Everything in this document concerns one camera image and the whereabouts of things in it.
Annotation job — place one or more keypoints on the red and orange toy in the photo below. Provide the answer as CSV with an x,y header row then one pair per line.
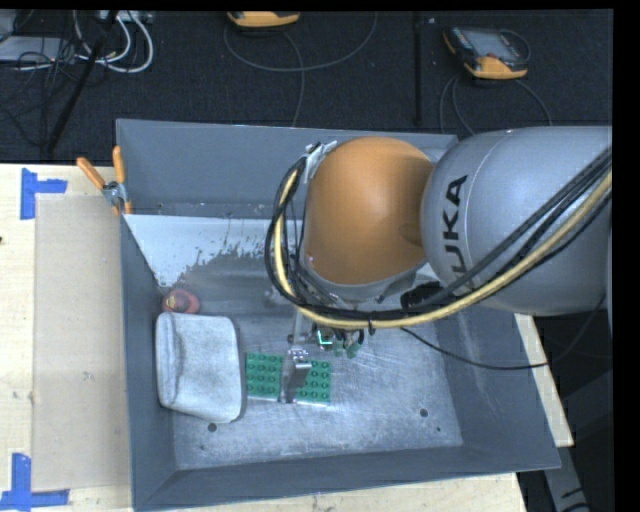
x,y
181,301

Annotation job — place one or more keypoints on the white cloth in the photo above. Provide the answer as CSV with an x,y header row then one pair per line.
x,y
200,367

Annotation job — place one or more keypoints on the dark green flat block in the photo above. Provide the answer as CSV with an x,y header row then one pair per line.
x,y
262,374

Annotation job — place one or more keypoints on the pale cardboard board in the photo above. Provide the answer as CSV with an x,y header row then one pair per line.
x,y
75,325

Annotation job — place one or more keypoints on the grey metal bin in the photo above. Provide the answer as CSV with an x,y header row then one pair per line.
x,y
350,425

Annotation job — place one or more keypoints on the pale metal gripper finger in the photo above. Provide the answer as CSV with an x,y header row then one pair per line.
x,y
286,380
302,372

